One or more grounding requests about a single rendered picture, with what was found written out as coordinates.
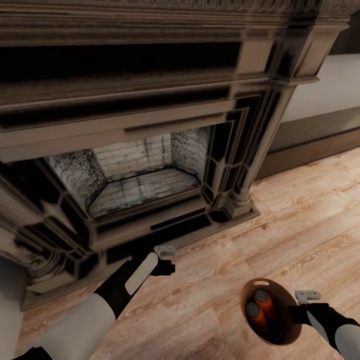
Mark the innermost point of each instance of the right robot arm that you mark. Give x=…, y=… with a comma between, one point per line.
x=342, y=333

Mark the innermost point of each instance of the cabinet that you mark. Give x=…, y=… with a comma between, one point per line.
x=306, y=140

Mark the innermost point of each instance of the wood fireplace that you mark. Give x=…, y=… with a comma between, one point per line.
x=129, y=123

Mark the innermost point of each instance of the trash can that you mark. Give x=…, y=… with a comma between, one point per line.
x=281, y=298

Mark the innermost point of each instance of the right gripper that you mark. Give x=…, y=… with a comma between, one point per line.
x=297, y=314

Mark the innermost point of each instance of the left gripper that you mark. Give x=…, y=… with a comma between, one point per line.
x=165, y=269

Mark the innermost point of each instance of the wall mounted tv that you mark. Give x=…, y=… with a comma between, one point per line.
x=348, y=40

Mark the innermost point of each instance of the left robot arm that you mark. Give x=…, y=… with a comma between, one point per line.
x=78, y=335

